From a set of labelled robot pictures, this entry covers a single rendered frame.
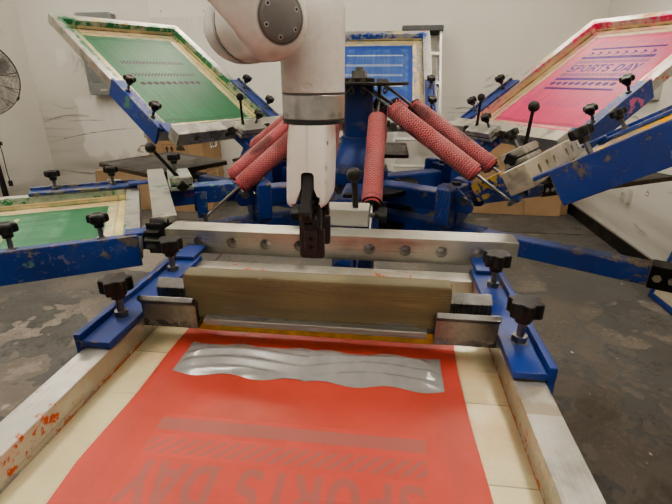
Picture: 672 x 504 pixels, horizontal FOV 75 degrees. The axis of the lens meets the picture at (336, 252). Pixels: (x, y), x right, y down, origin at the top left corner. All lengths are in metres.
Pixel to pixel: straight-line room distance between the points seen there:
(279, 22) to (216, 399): 0.42
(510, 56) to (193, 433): 4.56
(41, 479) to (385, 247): 0.60
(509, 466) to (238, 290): 0.40
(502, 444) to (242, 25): 0.49
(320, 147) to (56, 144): 5.64
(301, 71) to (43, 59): 5.53
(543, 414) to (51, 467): 0.51
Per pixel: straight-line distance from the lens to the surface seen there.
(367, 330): 0.62
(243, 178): 1.23
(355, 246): 0.84
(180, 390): 0.61
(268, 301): 0.64
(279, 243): 0.86
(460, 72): 4.73
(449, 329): 0.62
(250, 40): 0.44
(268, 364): 0.61
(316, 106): 0.52
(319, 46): 0.52
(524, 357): 0.60
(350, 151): 1.37
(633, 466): 2.08
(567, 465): 0.49
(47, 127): 6.10
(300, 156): 0.51
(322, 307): 0.62
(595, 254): 1.22
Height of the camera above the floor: 1.32
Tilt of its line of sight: 22 degrees down
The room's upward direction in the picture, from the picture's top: straight up
